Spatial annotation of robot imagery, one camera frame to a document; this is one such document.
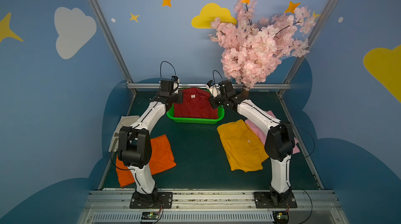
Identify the right aluminium frame post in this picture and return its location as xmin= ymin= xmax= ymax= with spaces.
xmin=278 ymin=0 xmax=339 ymax=97

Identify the left green circuit board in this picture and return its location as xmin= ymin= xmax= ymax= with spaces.
xmin=141 ymin=212 xmax=160 ymax=221

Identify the green plastic basket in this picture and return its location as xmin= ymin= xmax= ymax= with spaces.
xmin=166 ymin=104 xmax=225 ymax=124

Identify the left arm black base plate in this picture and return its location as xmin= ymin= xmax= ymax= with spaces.
xmin=129 ymin=192 xmax=173 ymax=209

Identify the left aluminium frame post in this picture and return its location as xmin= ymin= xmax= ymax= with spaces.
xmin=87 ymin=0 xmax=137 ymax=96

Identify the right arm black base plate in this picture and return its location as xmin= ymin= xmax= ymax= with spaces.
xmin=254 ymin=191 xmax=298 ymax=209

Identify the aluminium frame post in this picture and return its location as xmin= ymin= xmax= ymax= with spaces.
xmin=278 ymin=0 xmax=339 ymax=97
xmin=87 ymin=0 xmax=137 ymax=96

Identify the orange t-shirt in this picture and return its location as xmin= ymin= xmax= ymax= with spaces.
xmin=115 ymin=135 xmax=176 ymax=187

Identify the aluminium front rail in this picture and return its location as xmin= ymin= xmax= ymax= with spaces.
xmin=78 ymin=188 xmax=349 ymax=224

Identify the pink t-shirt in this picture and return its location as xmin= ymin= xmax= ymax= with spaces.
xmin=244 ymin=110 xmax=300 ymax=155

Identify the yellow t-shirt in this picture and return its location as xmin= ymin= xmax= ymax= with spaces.
xmin=217 ymin=120 xmax=269 ymax=172

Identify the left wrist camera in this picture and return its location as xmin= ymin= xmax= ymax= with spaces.
xmin=171 ymin=76 xmax=180 ymax=91

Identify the dark red t-shirt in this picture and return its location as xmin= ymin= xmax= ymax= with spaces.
xmin=174 ymin=88 xmax=218 ymax=120

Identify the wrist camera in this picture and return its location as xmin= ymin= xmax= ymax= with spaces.
xmin=206 ymin=80 xmax=220 ymax=98
xmin=171 ymin=76 xmax=180 ymax=91

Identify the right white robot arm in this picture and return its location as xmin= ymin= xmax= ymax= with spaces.
xmin=206 ymin=80 xmax=296 ymax=198

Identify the pink artificial blossom tree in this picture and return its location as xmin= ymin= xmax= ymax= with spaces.
xmin=210 ymin=0 xmax=318 ymax=98

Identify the grey white work glove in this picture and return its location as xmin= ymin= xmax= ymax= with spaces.
xmin=108 ymin=115 xmax=141 ymax=153

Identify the right green circuit board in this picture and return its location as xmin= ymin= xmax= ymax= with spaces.
xmin=273 ymin=212 xmax=289 ymax=224

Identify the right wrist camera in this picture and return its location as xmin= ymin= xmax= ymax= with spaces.
xmin=206 ymin=80 xmax=220 ymax=98

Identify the aluminium rear frame bar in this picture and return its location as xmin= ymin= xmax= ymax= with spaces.
xmin=126 ymin=82 xmax=291 ymax=90

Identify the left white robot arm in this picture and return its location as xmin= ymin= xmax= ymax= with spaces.
xmin=118 ymin=76 xmax=183 ymax=196

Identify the green circuit board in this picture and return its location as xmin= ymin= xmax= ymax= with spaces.
xmin=273 ymin=212 xmax=289 ymax=224
xmin=141 ymin=212 xmax=160 ymax=221

